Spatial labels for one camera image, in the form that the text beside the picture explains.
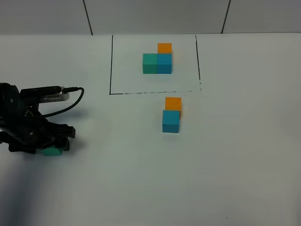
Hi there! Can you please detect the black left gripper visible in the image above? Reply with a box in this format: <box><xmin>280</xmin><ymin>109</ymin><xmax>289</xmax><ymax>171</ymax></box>
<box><xmin>0</xmin><ymin>106</ymin><xmax>76</xmax><ymax>154</ymax></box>

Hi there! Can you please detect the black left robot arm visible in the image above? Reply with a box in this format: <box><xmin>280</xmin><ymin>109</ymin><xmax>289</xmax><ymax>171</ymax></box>
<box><xmin>0</xmin><ymin>83</ymin><xmax>84</xmax><ymax>156</ymax></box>

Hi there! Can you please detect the green template cube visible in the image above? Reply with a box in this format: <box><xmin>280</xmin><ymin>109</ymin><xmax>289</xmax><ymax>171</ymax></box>
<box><xmin>143</xmin><ymin>53</ymin><xmax>158</xmax><ymax>74</ymax></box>

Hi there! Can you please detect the blue template cube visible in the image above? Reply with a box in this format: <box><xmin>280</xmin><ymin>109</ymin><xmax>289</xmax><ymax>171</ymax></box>
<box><xmin>157</xmin><ymin>53</ymin><xmax>172</xmax><ymax>74</ymax></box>

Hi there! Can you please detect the orange template cube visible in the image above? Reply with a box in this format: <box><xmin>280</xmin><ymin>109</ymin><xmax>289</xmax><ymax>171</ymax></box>
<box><xmin>158</xmin><ymin>43</ymin><xmax>172</xmax><ymax>54</ymax></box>

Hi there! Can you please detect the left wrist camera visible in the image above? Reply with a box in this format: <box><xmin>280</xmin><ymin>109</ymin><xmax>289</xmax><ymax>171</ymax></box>
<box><xmin>20</xmin><ymin>86</ymin><xmax>70</xmax><ymax>103</ymax></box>

